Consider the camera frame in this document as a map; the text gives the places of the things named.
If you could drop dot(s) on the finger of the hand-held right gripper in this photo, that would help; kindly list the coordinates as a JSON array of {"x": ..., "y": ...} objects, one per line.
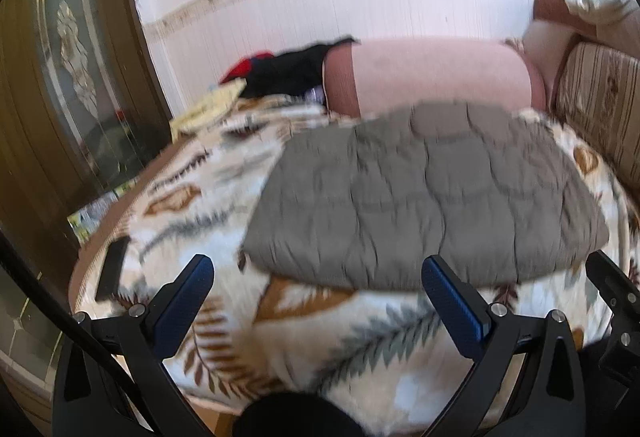
[{"x": 612, "y": 279}]

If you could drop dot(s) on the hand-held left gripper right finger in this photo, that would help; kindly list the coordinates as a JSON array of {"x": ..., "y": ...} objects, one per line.
[{"x": 452, "y": 307}]

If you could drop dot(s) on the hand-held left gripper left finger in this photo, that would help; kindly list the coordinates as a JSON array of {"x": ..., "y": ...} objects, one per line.
[{"x": 182, "y": 304}]

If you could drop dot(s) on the grey quilted padded jacket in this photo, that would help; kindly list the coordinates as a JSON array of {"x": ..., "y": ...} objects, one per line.
[{"x": 425, "y": 197}]

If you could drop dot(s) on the black phone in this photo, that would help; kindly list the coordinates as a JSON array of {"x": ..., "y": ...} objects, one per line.
[{"x": 112, "y": 269}]

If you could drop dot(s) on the leaf-print fleece blanket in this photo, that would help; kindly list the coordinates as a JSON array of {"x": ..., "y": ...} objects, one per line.
[{"x": 310, "y": 342}]

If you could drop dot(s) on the striped floral sofa cushion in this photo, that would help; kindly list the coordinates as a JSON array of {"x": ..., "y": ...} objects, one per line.
[{"x": 605, "y": 102}]

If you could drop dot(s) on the pale yellow cloth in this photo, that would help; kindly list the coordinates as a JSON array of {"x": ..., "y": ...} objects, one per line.
[{"x": 210, "y": 109}]

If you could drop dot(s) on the pink sofa bolster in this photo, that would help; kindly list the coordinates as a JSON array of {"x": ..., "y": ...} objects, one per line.
[{"x": 440, "y": 72}]

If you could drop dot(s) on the pink sofa corner cushion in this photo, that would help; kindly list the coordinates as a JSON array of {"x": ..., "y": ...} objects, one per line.
[{"x": 545, "y": 37}]

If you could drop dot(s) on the black and red clothing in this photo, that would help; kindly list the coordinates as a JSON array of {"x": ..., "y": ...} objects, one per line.
[{"x": 290, "y": 67}]

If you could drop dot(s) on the wooden door with glass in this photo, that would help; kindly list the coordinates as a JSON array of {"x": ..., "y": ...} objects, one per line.
[{"x": 65, "y": 67}]

